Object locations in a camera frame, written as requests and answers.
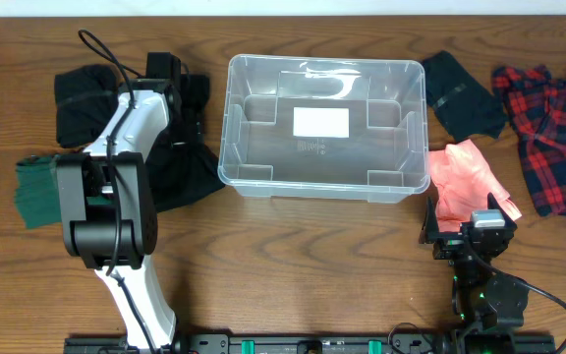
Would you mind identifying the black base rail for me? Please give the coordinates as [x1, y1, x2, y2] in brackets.
[63, 332, 557, 354]

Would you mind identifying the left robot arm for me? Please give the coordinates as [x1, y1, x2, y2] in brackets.
[56, 52, 182, 353]

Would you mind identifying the red plaid shirt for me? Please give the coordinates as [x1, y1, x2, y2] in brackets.
[491, 66, 566, 216]

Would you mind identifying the green cloth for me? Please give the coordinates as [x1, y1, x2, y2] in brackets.
[14, 154, 61, 229]

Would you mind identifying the pink cloth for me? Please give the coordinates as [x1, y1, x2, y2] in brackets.
[428, 140, 522, 232]

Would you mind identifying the left black cable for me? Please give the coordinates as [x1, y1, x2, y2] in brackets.
[77, 29, 159, 354]

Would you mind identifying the clear plastic storage bin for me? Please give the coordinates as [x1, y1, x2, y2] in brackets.
[218, 54, 430, 204]

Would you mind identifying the large black shirt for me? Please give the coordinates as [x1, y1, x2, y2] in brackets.
[145, 75, 225, 212]

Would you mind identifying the black cloth with band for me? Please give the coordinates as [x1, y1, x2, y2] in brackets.
[54, 64, 118, 148]

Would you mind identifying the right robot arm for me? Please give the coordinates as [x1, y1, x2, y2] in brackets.
[419, 194, 528, 331]

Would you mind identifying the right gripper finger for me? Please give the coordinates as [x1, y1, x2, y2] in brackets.
[486, 193, 509, 219]
[421, 197, 439, 242]

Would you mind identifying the dark folded cloth right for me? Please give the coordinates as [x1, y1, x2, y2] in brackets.
[422, 51, 508, 142]

